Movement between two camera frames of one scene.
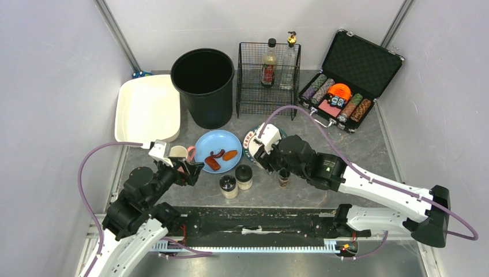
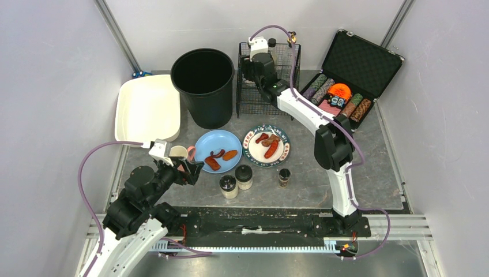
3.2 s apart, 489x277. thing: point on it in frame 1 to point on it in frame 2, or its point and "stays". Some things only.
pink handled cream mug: (179, 151) stays
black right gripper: (268, 157) to (247, 69)
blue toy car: (140, 73) stays
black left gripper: (180, 171) stays
